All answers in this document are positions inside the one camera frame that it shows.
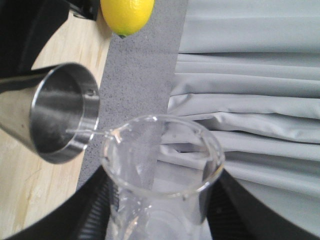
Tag glass beaker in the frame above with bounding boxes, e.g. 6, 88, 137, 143
101, 115, 225, 240

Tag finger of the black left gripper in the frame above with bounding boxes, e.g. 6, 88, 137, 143
0, 0, 100, 78

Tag grey curtain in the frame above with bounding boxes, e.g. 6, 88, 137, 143
167, 0, 320, 236

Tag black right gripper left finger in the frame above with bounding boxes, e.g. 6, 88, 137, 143
7, 166, 110, 240

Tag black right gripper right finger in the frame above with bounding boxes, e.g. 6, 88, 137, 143
206, 170, 318, 240

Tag steel double jigger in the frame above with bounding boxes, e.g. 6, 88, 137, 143
0, 62, 100, 164

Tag yellow lemon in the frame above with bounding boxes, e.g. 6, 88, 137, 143
100, 0, 155, 39

